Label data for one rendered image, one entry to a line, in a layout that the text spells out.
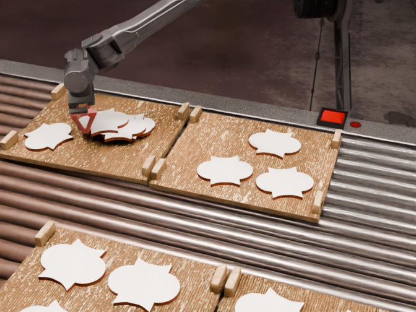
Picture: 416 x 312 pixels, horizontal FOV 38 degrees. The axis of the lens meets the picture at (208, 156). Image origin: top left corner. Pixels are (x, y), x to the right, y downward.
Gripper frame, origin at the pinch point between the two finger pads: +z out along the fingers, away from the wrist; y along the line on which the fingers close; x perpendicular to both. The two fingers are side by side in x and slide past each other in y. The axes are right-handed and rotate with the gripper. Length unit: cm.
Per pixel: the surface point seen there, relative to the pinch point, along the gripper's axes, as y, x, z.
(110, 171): -17.5, -4.9, 4.2
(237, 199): -34.5, -32.8, 3.7
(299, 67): 195, -138, 96
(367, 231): -50, -58, 5
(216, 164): -21.6, -30.9, 2.8
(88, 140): -2.5, -0.3, 4.3
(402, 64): 184, -205, 95
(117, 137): -6.8, -7.8, 1.3
